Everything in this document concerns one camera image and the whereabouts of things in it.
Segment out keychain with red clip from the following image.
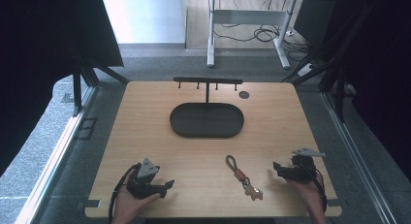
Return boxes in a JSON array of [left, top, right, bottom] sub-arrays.
[[225, 154, 265, 202]]

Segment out black curtain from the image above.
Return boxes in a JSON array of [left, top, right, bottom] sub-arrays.
[[0, 0, 125, 177], [292, 0, 411, 181]]

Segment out black key rack with tray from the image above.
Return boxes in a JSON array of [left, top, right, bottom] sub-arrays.
[[169, 76, 245, 140]]

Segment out person's right hand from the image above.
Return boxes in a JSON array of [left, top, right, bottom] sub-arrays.
[[285, 172, 325, 208]]

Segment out white power strip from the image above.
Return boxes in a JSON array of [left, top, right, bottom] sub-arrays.
[[297, 63, 315, 78]]

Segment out aluminium frame rail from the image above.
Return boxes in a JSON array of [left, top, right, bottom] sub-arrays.
[[14, 85, 100, 224], [321, 89, 391, 224]]

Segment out dark floor outlet frame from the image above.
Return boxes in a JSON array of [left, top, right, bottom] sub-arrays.
[[75, 117, 98, 141]]

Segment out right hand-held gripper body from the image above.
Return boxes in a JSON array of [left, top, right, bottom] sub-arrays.
[[279, 147, 327, 185]]

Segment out person's left hand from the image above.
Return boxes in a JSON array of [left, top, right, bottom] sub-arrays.
[[111, 170, 162, 224]]

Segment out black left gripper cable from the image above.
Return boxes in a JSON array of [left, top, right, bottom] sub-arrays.
[[108, 163, 142, 224]]

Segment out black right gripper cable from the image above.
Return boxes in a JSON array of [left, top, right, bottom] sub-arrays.
[[299, 162, 329, 212]]

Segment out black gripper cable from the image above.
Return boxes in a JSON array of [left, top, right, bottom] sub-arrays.
[[299, 162, 329, 212], [108, 163, 142, 224]]

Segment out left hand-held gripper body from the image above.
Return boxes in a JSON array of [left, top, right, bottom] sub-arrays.
[[126, 157, 168, 200]]

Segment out white desk frame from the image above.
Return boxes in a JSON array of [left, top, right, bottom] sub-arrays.
[[206, 0, 300, 70]]

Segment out black metal frame strut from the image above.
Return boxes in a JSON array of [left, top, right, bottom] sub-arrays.
[[280, 0, 376, 123], [71, 57, 131, 117]]

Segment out black floor cables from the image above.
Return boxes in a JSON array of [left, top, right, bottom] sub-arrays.
[[213, 0, 313, 62]]

